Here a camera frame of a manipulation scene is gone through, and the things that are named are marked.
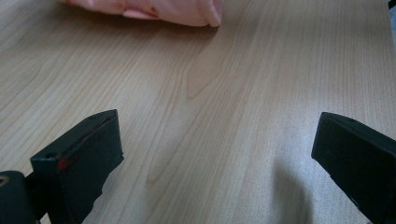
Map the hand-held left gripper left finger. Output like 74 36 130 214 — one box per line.
29 108 125 224

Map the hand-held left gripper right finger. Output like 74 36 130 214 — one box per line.
310 111 396 224

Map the pink ski glove with print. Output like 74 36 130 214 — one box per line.
56 0 224 28

